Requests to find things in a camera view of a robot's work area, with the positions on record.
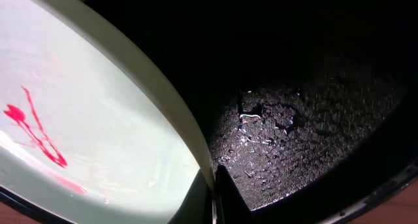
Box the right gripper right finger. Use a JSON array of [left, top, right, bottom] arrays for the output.
[[215, 165, 255, 224]]

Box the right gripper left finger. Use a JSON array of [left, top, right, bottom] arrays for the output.
[[169, 170, 212, 224]]

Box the light blue plate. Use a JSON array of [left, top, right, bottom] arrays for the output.
[[1, 0, 214, 223]]

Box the black round serving tray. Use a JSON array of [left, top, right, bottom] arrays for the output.
[[0, 0, 418, 224]]

